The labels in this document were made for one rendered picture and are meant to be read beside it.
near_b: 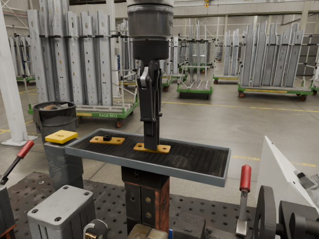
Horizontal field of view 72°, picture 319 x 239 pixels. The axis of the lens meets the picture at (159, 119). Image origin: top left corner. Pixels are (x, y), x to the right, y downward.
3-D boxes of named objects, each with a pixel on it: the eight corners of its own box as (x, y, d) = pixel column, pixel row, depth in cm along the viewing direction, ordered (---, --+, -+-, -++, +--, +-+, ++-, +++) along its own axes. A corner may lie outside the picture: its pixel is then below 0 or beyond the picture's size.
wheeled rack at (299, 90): (236, 97, 647) (243, 33, 593) (236, 91, 738) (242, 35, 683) (311, 102, 592) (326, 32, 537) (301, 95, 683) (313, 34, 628)
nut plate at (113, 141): (89, 142, 55) (88, 138, 55) (95, 137, 59) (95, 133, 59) (120, 145, 54) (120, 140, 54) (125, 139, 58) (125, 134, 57)
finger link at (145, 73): (155, 60, 45) (149, 58, 40) (155, 86, 46) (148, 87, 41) (144, 60, 45) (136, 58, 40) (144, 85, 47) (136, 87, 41)
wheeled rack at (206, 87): (211, 100, 608) (216, 32, 554) (175, 98, 631) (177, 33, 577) (212, 88, 785) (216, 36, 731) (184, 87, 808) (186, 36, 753)
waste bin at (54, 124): (31, 164, 274) (19, 108, 252) (60, 147, 324) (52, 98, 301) (65, 170, 262) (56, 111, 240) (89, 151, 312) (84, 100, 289)
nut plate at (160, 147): (132, 150, 51) (132, 145, 51) (137, 143, 55) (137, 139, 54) (168, 153, 50) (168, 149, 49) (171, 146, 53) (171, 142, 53)
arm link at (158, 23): (176, 11, 46) (176, 41, 48) (135, 13, 48) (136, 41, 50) (169, 3, 38) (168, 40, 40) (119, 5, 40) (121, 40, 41)
